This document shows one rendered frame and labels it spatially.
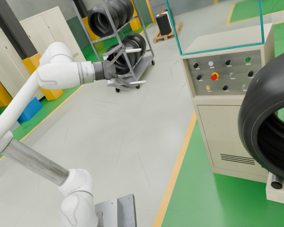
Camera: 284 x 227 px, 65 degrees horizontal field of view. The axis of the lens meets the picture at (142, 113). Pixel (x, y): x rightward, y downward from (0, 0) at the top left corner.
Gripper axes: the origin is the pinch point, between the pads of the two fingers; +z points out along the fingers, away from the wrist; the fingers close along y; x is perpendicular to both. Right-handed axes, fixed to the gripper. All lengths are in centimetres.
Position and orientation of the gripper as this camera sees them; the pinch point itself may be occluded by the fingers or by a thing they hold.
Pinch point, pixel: (140, 65)
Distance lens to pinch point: 98.5
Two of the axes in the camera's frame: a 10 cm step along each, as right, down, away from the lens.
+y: -1.5, -9.8, -1.0
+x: -2.9, -0.5, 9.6
